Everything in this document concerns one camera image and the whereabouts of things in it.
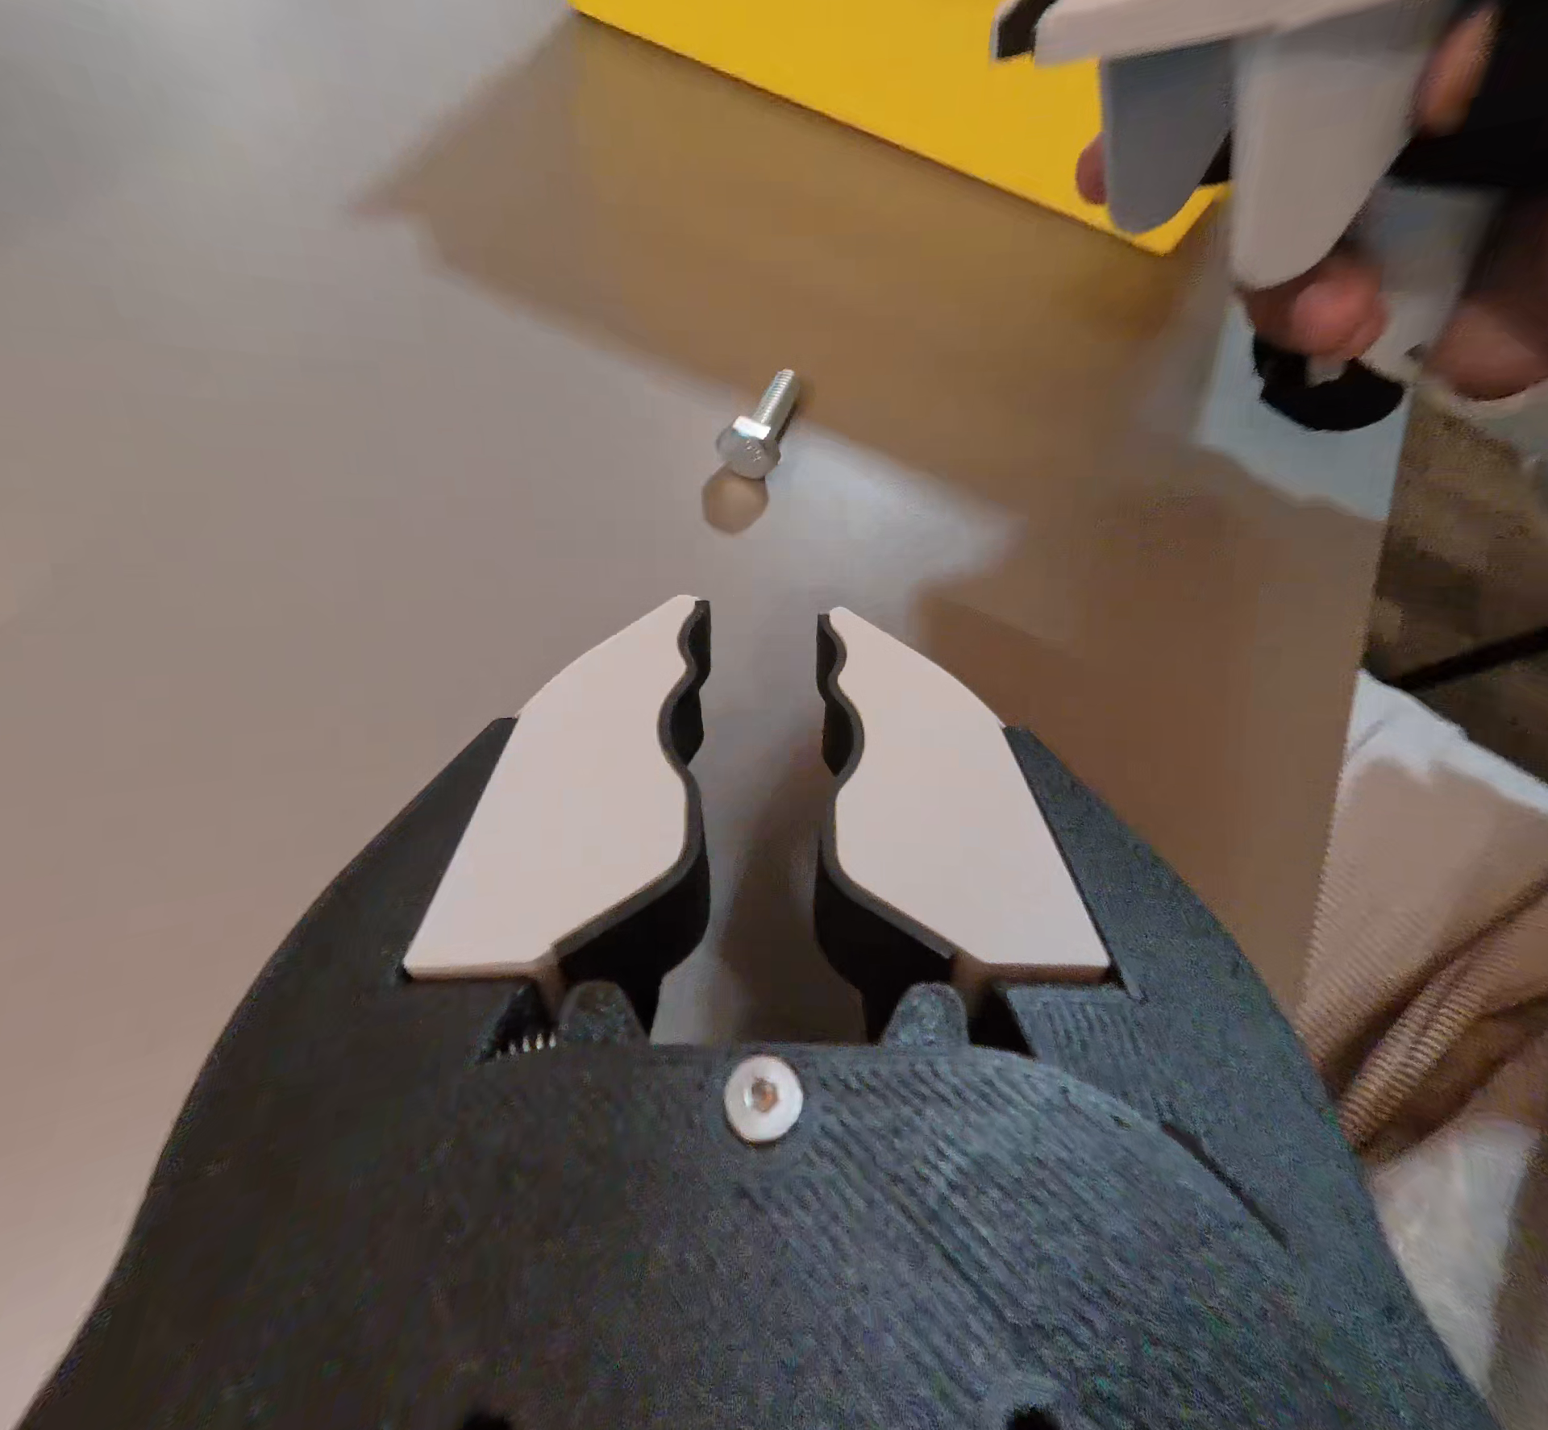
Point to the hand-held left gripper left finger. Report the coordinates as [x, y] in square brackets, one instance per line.
[580, 826]

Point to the black chair base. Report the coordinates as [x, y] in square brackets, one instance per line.
[1487, 657]

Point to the grey desk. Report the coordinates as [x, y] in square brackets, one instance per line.
[242, 487]

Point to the silver hex bolt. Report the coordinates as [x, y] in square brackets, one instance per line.
[751, 441]

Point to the person's right hand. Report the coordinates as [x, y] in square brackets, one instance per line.
[1511, 294]

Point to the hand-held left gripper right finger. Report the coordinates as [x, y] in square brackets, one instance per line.
[954, 838]

